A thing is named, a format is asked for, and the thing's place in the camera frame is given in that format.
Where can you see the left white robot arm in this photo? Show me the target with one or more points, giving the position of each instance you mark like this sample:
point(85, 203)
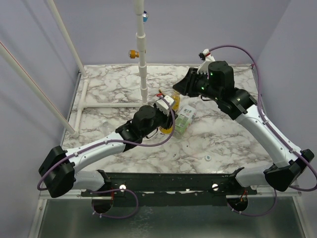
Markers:
point(63, 170)

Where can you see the blue cap on pipe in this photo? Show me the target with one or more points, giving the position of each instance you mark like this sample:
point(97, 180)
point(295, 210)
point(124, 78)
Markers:
point(145, 16)

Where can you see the yellow drink bottle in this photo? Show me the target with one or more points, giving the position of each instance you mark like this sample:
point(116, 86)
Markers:
point(176, 97)

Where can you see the green label bottle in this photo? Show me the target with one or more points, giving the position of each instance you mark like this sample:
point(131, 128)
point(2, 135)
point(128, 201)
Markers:
point(184, 119)

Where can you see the clear plastic bottle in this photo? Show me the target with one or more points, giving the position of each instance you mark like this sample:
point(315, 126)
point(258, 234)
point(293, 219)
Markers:
point(109, 131)

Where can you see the white pvc pipe frame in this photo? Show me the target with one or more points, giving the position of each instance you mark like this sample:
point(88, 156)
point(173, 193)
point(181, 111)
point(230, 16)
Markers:
point(142, 65)

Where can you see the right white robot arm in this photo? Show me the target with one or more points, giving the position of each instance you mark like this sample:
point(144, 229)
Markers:
point(289, 161)

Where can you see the yellow cap on pipe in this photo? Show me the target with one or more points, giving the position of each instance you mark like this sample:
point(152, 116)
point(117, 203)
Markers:
point(133, 54)

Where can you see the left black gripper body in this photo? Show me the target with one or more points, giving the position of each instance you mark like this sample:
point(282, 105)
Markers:
point(161, 119)

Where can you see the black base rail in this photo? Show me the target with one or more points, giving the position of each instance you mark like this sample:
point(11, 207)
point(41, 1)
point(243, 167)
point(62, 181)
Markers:
point(167, 189)

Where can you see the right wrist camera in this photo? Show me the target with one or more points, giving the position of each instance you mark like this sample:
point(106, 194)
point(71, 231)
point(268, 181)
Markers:
point(207, 58)

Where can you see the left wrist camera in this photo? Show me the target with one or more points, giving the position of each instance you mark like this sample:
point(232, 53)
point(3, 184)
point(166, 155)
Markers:
point(164, 103)

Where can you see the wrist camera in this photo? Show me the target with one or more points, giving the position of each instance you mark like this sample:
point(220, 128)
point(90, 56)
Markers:
point(164, 103)
point(207, 58)

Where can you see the left diagonal white pipe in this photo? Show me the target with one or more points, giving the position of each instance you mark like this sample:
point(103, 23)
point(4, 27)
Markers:
point(16, 66)

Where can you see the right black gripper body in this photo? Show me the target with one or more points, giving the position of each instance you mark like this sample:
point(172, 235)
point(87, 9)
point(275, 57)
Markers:
point(191, 83)

